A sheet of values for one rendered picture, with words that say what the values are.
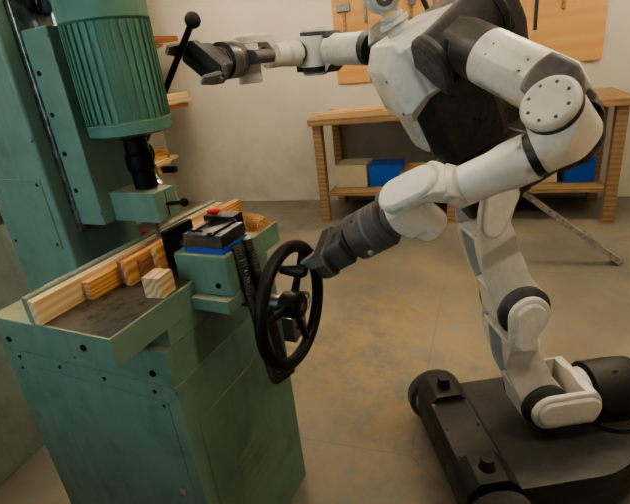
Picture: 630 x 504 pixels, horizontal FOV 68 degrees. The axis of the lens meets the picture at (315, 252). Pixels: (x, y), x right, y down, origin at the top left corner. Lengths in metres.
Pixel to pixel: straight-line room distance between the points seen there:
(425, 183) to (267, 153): 3.97
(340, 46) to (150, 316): 0.90
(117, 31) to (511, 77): 0.71
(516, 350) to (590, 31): 3.16
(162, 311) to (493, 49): 0.74
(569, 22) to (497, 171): 3.50
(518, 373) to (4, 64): 1.47
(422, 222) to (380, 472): 1.12
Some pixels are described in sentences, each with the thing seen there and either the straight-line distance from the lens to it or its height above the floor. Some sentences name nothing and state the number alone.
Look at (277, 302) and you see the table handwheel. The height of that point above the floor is 0.82.
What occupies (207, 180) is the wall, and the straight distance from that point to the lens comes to 5.07.
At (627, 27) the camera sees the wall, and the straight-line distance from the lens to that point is 4.29.
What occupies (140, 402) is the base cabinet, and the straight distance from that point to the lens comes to 1.15.
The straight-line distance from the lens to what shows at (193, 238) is 0.99.
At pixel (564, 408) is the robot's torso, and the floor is 0.30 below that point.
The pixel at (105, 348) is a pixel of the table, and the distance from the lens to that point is 0.91.
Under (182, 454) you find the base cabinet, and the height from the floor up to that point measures 0.52.
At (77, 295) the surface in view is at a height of 0.92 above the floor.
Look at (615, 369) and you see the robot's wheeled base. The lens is 1.70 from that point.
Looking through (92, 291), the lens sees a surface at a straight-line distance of 1.05.
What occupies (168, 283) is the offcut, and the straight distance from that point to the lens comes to 0.98.
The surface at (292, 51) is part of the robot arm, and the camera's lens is 1.45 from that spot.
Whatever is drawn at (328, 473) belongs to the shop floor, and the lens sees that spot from 1.76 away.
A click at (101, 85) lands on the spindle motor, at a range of 1.05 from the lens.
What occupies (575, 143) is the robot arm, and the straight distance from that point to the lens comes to 0.73.
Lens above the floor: 1.31
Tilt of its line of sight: 23 degrees down
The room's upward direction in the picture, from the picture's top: 7 degrees counter-clockwise
